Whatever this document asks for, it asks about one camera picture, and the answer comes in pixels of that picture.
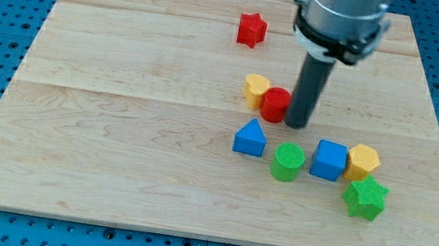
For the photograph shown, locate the red cylinder block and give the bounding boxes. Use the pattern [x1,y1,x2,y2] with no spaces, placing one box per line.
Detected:
[260,86,292,123]

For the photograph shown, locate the yellow hexagon block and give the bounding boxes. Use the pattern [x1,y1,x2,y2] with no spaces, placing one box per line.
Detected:
[342,144,381,181]

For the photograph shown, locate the green star block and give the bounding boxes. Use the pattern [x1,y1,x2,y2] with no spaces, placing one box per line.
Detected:
[342,175,390,222]

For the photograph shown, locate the green cylinder block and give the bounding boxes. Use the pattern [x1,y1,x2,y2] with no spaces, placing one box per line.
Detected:
[269,142,305,182]

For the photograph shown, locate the red star block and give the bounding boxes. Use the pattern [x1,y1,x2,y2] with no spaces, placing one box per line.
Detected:
[236,13,268,48]

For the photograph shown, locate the yellow heart block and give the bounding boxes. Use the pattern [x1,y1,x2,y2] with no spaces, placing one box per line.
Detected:
[243,73,271,110]

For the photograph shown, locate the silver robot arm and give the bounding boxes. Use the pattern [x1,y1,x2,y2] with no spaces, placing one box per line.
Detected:
[284,0,392,129]

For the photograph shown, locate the blue cube block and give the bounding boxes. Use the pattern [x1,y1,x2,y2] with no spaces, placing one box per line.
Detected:
[309,139,348,182]

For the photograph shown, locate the blue triangle block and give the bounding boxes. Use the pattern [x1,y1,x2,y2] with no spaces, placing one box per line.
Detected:
[231,117,267,158]

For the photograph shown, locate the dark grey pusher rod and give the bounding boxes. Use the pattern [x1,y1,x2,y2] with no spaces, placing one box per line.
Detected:
[284,54,335,129]

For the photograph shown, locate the light wooden board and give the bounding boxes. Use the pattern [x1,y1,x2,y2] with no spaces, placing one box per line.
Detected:
[0,0,439,246]

